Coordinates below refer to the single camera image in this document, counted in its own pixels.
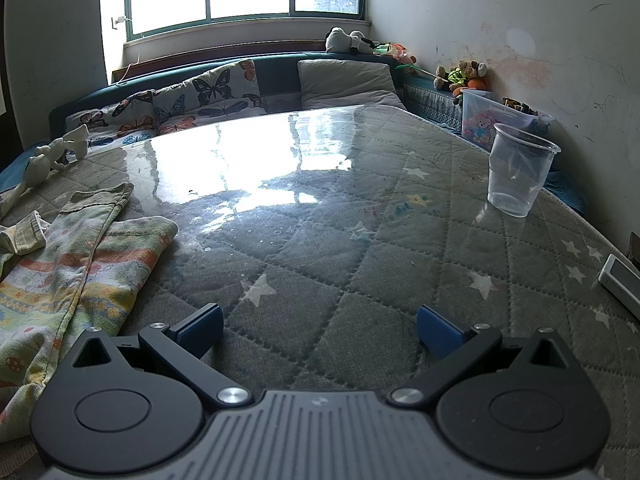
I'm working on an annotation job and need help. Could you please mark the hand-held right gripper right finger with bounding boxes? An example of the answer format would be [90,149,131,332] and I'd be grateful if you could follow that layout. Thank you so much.
[386,304,572,408]

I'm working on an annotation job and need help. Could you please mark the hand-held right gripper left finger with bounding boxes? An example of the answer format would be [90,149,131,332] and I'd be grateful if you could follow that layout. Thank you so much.
[70,303,252,409]

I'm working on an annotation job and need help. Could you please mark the colourful printed children's jacket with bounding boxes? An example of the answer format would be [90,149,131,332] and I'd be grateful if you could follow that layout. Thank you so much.
[0,182,179,443]

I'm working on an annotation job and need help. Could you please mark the grey quilted star table cover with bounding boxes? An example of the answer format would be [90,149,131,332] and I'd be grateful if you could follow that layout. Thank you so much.
[0,104,640,480]

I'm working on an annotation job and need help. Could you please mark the clear plastic cup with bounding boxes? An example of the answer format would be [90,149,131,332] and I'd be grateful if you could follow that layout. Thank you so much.
[486,122,562,218]

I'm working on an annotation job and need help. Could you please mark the white flat device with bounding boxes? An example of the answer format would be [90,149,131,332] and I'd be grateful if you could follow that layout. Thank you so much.
[597,254,640,321]

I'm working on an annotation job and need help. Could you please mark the clear plastic storage box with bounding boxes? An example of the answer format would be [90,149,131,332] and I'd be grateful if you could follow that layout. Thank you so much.
[460,87,555,153]

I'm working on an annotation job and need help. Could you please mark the blue patterned bench cushion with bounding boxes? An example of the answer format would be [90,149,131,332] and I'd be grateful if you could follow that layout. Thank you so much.
[402,76,466,133]

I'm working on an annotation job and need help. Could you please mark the white plush toy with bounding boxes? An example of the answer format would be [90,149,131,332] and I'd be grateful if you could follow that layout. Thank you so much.
[0,124,91,218]

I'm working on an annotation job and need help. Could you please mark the small butterfly print pillow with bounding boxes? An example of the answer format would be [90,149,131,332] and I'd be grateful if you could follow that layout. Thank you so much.
[64,89,161,137]

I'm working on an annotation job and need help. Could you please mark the large butterfly print pillow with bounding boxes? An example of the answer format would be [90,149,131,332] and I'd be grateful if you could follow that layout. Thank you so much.
[152,58,267,122]

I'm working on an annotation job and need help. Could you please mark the blue grey cushion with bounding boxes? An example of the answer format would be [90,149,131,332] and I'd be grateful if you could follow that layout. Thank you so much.
[257,91,304,114]

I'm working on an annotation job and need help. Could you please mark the orange plush toy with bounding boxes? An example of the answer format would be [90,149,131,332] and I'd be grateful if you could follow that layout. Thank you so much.
[452,77,489,98]

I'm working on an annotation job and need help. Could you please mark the brown plush toy green vest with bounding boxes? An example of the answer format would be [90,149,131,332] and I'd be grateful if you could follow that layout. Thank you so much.
[447,60,490,92]

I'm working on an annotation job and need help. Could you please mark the grey pillow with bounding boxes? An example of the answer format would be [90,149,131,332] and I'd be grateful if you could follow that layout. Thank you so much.
[297,58,407,111]

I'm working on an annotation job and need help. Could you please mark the teal sofa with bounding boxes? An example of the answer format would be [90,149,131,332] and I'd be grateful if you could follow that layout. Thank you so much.
[0,50,407,191]

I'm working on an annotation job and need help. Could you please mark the orange green plastic toy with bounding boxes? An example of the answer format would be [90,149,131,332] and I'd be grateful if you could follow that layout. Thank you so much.
[375,42,433,78]

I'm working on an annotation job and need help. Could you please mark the black and white plush dog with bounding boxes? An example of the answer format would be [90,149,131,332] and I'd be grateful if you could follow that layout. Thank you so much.
[325,26,381,56]

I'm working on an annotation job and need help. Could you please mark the brown wooden rail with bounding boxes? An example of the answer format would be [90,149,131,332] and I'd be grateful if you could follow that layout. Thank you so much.
[112,40,326,81]

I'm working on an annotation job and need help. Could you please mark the white cable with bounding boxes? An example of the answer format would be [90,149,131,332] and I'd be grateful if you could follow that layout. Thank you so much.
[109,14,151,81]

